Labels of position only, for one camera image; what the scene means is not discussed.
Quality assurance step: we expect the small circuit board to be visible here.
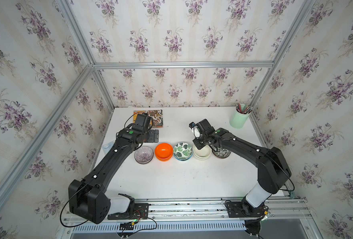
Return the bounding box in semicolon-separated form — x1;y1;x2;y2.
118;221;136;231

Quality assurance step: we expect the green leaf bowl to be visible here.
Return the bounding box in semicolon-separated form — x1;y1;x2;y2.
173;142;192;158

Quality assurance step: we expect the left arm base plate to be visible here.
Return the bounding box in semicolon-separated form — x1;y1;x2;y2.
107;203;149;220

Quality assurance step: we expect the black white patterned bowl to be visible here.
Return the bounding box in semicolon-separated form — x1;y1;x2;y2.
212;146;231;159

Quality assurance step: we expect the green leaf bowl resting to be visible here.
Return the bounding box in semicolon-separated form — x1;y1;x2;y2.
174;155;192;161

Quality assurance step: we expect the pink striped bowl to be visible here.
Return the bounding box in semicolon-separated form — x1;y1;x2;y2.
134;146;154;164

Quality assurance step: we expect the aluminium mounting rail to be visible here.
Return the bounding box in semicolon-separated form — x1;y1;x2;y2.
62;197;288;223

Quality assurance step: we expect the yellow illustrated children's book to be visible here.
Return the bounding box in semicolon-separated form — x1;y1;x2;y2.
133;110;163;128

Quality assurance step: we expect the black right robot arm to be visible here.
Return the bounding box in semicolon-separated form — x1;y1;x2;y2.
189;119;292;209

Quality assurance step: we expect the mint green pen cup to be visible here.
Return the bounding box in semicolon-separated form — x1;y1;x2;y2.
229;104;253;128

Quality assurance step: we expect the white ceramic bowl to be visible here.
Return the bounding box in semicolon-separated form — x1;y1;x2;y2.
192;145;212;160

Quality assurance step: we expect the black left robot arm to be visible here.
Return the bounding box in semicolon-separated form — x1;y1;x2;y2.
68;113;152;224

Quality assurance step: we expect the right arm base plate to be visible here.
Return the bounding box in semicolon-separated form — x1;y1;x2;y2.
224;200;266;218

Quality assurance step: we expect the orange plastic bowl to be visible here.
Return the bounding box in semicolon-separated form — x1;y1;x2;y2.
154;143;173;158
157;156;172;162

